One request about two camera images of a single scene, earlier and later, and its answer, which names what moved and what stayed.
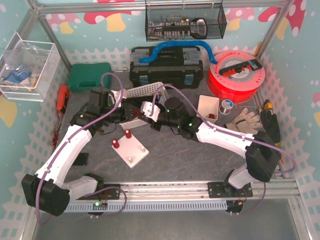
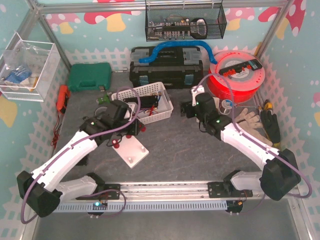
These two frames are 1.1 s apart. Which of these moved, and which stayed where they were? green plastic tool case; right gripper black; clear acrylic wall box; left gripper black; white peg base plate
Moved: left gripper black; right gripper black
Stayed: white peg base plate; clear acrylic wall box; green plastic tool case
